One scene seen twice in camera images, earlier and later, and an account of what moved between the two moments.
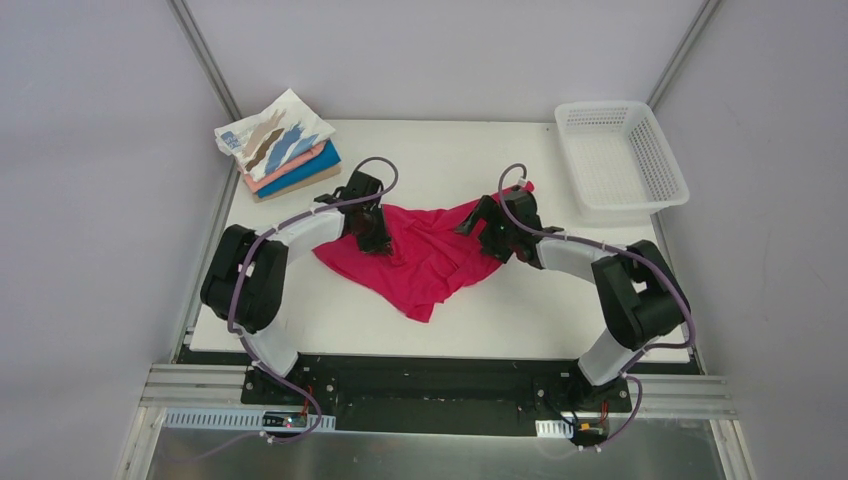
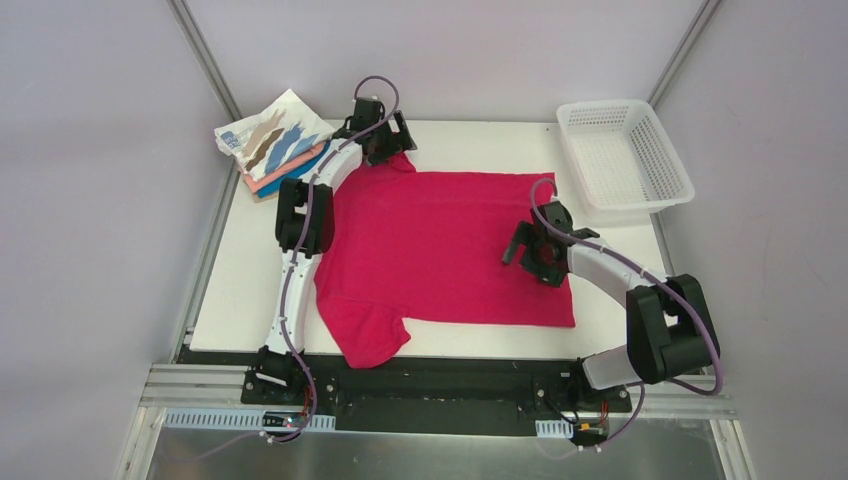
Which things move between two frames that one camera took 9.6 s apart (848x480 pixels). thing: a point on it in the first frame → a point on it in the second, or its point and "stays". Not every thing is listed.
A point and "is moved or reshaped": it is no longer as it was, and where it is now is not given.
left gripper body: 371,230 → 395,140
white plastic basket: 619,167 stays
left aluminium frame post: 205,58 stays
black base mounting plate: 491,395 stays
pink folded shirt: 255,185 stays
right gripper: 494,237 → 525,252
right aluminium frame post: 683,53 stays
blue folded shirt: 329,156 stays
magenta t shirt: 428,256 is moved or reshaped
